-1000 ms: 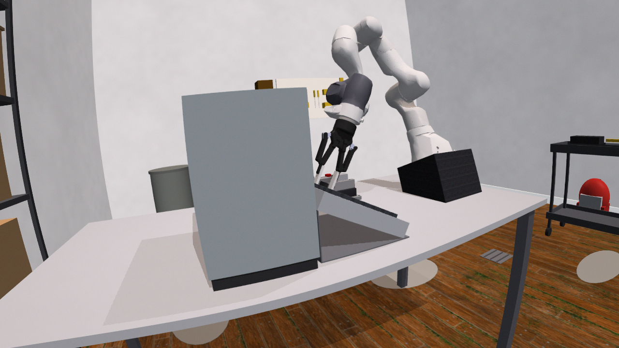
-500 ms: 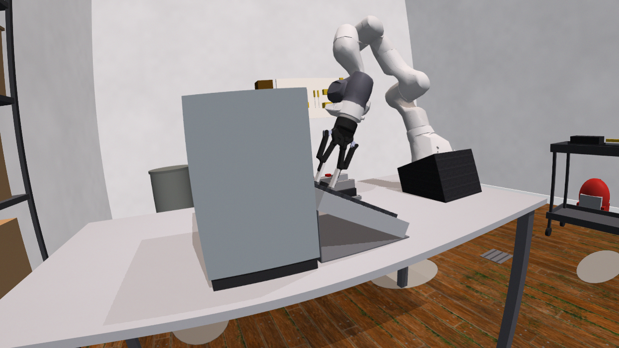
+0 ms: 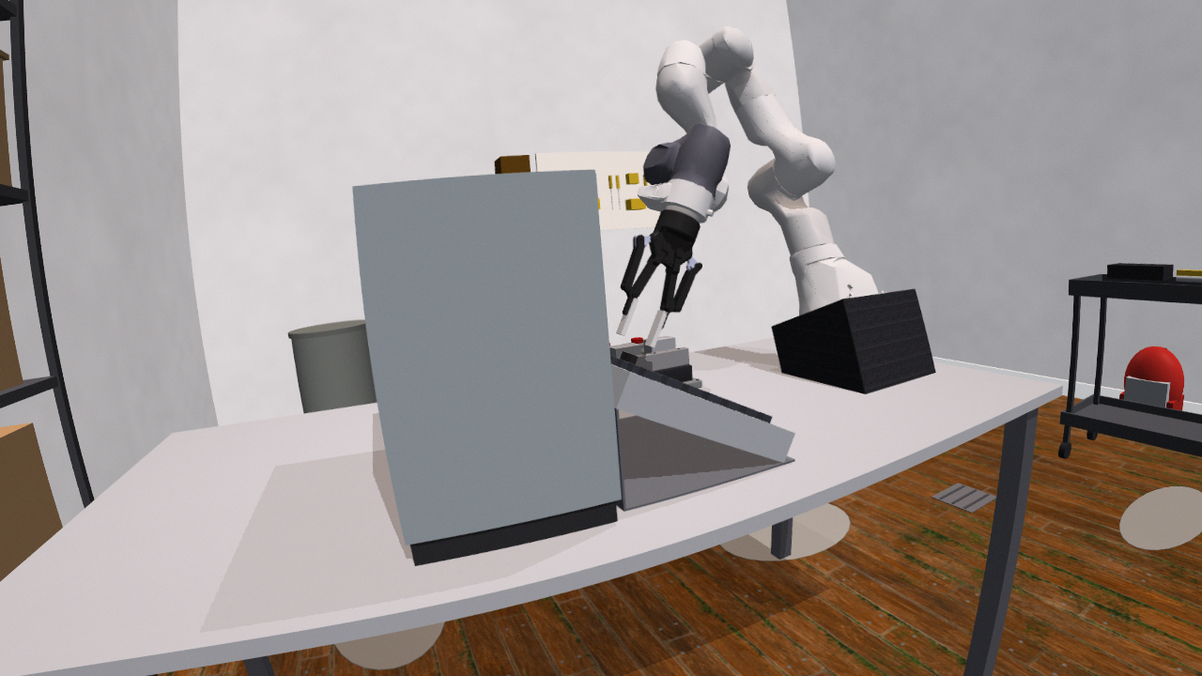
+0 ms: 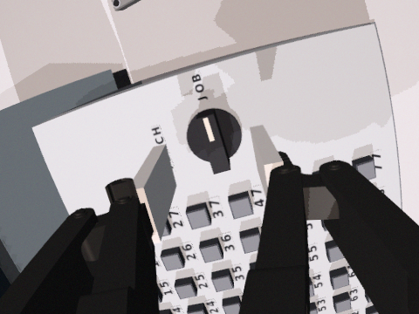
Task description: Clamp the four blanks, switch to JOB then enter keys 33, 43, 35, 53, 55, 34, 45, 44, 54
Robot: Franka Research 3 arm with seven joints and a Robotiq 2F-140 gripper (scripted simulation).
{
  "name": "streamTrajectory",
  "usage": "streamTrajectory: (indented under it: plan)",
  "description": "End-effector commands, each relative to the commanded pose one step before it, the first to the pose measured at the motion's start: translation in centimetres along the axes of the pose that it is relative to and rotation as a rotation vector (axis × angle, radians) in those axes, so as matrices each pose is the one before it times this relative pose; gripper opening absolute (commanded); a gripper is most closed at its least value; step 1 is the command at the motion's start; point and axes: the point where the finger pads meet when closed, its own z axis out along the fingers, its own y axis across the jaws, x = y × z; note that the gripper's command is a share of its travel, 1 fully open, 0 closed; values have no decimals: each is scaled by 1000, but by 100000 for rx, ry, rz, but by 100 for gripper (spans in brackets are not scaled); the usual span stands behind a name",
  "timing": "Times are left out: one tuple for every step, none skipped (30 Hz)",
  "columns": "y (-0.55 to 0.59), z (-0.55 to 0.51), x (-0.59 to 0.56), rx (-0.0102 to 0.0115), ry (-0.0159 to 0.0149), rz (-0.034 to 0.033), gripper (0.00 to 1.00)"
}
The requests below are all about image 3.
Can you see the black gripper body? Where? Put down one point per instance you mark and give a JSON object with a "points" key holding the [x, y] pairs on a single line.
{"points": [[679, 230]]}

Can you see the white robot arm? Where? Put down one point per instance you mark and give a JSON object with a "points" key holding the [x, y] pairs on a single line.
{"points": [[695, 164]]}

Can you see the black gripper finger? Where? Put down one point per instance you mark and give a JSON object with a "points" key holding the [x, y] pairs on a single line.
{"points": [[669, 301], [639, 243]]}

